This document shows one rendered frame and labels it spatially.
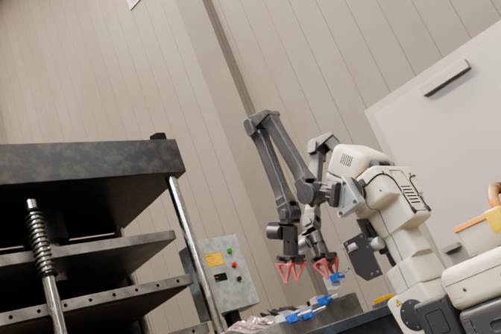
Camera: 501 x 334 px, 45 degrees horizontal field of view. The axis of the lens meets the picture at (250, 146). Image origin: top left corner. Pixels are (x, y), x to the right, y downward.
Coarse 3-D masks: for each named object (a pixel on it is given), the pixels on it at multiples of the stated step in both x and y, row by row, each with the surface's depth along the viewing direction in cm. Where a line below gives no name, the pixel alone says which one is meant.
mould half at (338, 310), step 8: (352, 296) 241; (328, 304) 231; (336, 304) 234; (344, 304) 236; (352, 304) 239; (280, 312) 254; (320, 312) 227; (328, 312) 229; (336, 312) 232; (344, 312) 234; (352, 312) 236; (360, 312) 239; (320, 320) 225; (328, 320) 227; (336, 320) 230
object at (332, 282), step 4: (348, 268) 236; (336, 272) 239; (340, 272) 240; (344, 272) 237; (332, 276) 240; (336, 276) 238; (340, 276) 239; (324, 280) 242; (328, 280) 241; (332, 280) 240; (336, 280) 239; (340, 280) 240; (328, 284) 241; (332, 284) 239; (336, 284) 240; (340, 284) 242; (328, 288) 240; (332, 288) 241; (336, 288) 242
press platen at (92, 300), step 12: (180, 276) 296; (132, 288) 277; (144, 288) 281; (156, 288) 284; (168, 288) 288; (60, 300) 255; (72, 300) 258; (84, 300) 261; (96, 300) 264; (108, 300) 268; (12, 312) 242; (24, 312) 244; (36, 312) 247; (0, 324) 237; (12, 324) 242
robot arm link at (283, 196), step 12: (252, 132) 231; (264, 132) 233; (264, 144) 231; (264, 156) 230; (276, 156) 231; (276, 168) 227; (276, 180) 226; (276, 192) 226; (288, 192) 224; (288, 204) 221
